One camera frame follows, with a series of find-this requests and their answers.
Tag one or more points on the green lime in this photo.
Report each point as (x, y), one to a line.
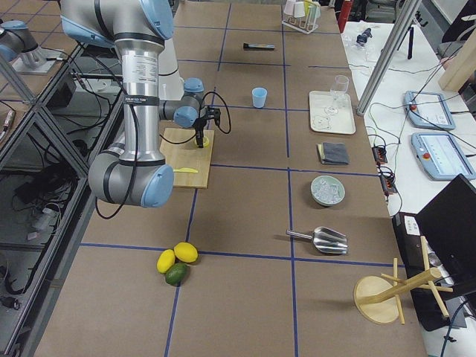
(176, 273)

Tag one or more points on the green bowl of ice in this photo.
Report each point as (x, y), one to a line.
(327, 190)

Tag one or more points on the yellow lemon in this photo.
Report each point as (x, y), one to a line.
(186, 252)
(165, 261)

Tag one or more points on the aluminium frame post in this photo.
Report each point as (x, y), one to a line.
(397, 34)

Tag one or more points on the wooden cup tree stand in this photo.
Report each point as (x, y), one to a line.
(378, 298)

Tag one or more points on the blue paper cup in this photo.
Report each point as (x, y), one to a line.
(259, 95)

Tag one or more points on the black laptop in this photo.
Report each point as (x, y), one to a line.
(448, 224)

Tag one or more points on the steel ice scoop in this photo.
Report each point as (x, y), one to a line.
(326, 240)

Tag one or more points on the white wire cup rack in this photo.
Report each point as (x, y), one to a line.
(301, 15)

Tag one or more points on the yellow plastic knife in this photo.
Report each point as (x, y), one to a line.
(185, 170)

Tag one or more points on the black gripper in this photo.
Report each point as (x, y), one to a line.
(200, 131)

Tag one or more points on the clear wine glass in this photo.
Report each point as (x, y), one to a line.
(337, 90)

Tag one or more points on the cream bear serving tray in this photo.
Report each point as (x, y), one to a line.
(321, 121)

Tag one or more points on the folded grey yellow cloth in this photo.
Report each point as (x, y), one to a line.
(333, 153)

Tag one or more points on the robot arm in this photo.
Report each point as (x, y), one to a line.
(19, 47)
(133, 171)

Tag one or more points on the lemon slice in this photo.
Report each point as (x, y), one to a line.
(205, 141)

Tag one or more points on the wooden cutting board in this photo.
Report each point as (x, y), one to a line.
(178, 147)

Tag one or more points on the steel muddler black tip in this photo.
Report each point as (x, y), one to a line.
(257, 47)

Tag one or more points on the blue teach pendant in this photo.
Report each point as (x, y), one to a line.
(428, 110)
(440, 156)

